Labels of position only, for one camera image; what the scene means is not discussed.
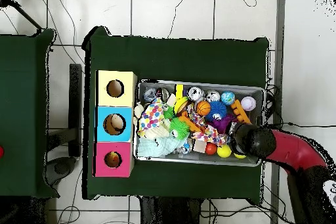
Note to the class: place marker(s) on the green spiky ball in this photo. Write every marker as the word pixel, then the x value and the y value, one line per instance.
pixel 179 128
pixel 168 112

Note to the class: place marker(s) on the colourful patterned cloth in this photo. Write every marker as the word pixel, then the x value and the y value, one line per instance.
pixel 210 135
pixel 151 119

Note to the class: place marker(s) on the mint green waffle cloth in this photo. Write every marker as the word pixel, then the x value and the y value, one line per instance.
pixel 160 148

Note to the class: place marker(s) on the blue fuzzy ball with eyes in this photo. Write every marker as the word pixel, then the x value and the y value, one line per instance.
pixel 218 111

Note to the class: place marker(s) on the purple spiky ball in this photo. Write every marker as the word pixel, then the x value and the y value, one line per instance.
pixel 223 124

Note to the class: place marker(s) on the yellow plush duck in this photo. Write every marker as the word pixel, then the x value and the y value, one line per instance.
pixel 113 159

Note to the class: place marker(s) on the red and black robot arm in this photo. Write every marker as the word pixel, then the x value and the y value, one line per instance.
pixel 289 150

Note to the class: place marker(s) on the wooden box with three holes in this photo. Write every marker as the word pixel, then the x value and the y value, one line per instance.
pixel 116 106

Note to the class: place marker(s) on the yellow plastic block toy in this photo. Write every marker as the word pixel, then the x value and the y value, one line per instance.
pixel 180 98

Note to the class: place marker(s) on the small orange plastic block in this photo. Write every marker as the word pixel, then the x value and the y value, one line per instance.
pixel 190 124

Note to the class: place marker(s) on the silver metal can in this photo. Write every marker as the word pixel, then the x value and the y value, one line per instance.
pixel 195 93

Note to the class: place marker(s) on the small orange basketball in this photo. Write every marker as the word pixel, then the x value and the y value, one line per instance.
pixel 203 108

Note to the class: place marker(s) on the wooden cube block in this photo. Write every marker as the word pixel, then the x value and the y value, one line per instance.
pixel 199 147

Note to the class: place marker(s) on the dark green table cloth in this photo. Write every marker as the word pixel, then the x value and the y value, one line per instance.
pixel 178 56
pixel 26 77

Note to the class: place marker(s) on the orange red ball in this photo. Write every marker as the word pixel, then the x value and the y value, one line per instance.
pixel 211 149

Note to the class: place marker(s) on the globe print ball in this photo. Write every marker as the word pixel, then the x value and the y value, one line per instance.
pixel 228 98

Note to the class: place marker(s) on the yellow ball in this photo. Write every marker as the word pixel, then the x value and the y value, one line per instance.
pixel 224 151
pixel 240 156

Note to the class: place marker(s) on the orange plastic block toy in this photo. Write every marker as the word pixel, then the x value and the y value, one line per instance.
pixel 240 111

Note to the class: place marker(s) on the white baseball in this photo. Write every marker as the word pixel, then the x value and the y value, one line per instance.
pixel 249 103

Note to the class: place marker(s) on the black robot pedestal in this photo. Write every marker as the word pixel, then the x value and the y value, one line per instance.
pixel 173 213

